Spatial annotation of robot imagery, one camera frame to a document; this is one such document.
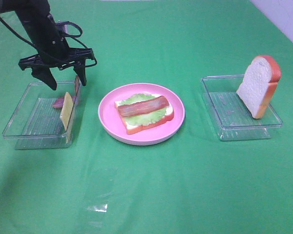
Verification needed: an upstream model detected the pink plate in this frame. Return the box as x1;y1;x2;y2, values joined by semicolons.
98;83;185;146

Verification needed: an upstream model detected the yellow cheese slice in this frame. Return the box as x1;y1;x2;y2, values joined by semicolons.
60;92;73;143

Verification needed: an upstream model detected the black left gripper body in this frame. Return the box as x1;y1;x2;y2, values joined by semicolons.
16;9;97;70

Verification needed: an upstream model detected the green tablecloth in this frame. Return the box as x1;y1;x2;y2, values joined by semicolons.
0;0;293;234

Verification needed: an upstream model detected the clear plastic tray left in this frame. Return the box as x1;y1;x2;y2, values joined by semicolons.
2;80;84;150

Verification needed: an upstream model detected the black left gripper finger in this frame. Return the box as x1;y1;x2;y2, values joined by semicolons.
32;67;57;91
73;65;87;86

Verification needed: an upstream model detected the dark red bacon strip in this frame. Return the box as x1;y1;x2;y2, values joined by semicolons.
117;96;169;117

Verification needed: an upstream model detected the bread slice on plate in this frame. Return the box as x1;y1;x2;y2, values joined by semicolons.
115;102;174;135

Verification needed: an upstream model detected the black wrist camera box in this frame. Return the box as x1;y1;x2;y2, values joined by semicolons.
55;21;68;34

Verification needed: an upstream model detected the clear plastic tray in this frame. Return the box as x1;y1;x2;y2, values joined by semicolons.
2;80;84;150
200;75;283;141

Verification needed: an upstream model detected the upright bread slice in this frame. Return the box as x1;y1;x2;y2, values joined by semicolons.
236;55;281;119

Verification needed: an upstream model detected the green lettuce leaf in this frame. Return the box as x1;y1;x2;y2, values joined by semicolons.
115;94;173;129

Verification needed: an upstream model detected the pink bacon strip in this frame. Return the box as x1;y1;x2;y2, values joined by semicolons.
52;76;80;109

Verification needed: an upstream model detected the clear plastic film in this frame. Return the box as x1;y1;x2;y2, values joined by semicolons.
75;168;117;234

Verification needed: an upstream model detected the clear plastic tray right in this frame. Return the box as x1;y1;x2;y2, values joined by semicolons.
200;75;283;141

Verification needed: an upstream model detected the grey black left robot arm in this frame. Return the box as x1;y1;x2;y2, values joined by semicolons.
0;0;96;90

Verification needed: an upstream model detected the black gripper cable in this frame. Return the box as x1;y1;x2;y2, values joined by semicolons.
0;7;98;71

